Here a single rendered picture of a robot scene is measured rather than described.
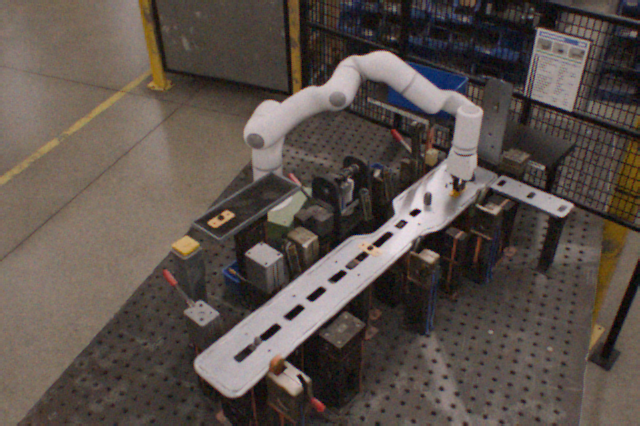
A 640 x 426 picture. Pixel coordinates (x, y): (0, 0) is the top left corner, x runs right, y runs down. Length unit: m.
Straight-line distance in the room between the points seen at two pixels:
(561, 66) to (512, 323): 1.00
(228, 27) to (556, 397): 3.50
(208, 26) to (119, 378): 3.17
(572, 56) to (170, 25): 3.25
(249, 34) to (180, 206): 1.42
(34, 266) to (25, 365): 0.71
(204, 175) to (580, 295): 2.59
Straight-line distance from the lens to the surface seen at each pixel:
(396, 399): 2.17
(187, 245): 2.01
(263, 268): 1.99
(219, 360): 1.90
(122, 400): 2.26
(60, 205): 4.35
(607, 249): 3.07
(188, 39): 5.12
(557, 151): 2.75
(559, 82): 2.76
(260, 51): 4.86
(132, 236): 3.96
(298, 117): 2.40
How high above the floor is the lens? 2.46
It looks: 39 degrees down
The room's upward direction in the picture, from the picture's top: 1 degrees counter-clockwise
